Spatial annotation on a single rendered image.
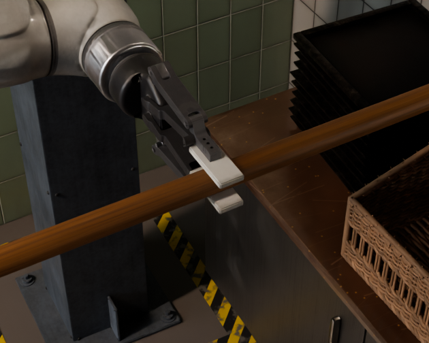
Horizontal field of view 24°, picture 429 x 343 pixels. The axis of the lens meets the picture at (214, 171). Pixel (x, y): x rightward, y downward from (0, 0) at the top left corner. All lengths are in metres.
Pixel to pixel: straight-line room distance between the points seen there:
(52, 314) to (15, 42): 1.37
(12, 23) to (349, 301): 0.85
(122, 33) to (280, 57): 1.66
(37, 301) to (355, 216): 1.05
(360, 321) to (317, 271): 0.14
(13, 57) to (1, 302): 1.42
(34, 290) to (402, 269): 1.16
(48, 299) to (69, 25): 1.38
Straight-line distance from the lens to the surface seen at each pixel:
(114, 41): 1.21
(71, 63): 1.26
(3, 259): 1.01
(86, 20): 1.25
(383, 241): 1.70
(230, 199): 1.08
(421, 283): 1.66
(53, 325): 2.49
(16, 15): 1.22
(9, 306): 2.56
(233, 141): 2.06
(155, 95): 1.15
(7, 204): 2.71
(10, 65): 1.22
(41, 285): 2.57
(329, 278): 1.82
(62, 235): 1.02
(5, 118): 2.53
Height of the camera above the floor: 1.94
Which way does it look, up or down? 43 degrees down
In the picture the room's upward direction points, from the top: straight up
